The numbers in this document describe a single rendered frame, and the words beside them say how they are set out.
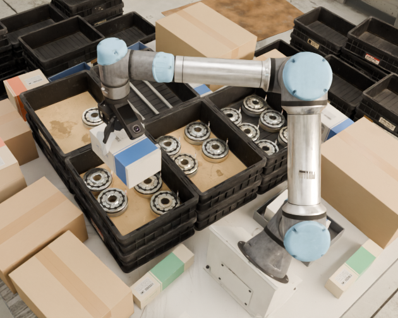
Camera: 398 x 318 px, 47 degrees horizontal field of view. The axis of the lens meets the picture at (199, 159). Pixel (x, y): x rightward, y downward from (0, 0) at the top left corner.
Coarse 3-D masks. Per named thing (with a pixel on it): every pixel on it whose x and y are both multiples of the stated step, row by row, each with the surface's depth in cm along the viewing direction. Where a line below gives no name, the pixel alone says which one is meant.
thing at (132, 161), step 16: (96, 128) 141; (96, 144) 142; (112, 144) 137; (128, 144) 137; (144, 144) 138; (112, 160) 137; (128, 160) 133; (144, 160) 134; (160, 160) 140; (128, 176) 133; (144, 176) 139
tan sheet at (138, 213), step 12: (108, 168) 170; (120, 180) 167; (132, 192) 164; (132, 204) 160; (144, 204) 160; (120, 216) 157; (132, 216) 157; (144, 216) 157; (120, 228) 153; (132, 228) 154
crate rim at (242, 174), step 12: (180, 108) 179; (156, 120) 174; (252, 144) 169; (168, 156) 163; (264, 156) 165; (180, 168) 159; (252, 168) 161; (228, 180) 157; (204, 192) 153; (216, 192) 156
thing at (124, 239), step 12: (72, 156) 160; (72, 168) 156; (180, 180) 156; (192, 192) 153; (96, 204) 147; (180, 204) 149; (192, 204) 151; (108, 216) 144; (168, 216) 146; (144, 228) 142; (120, 240) 140
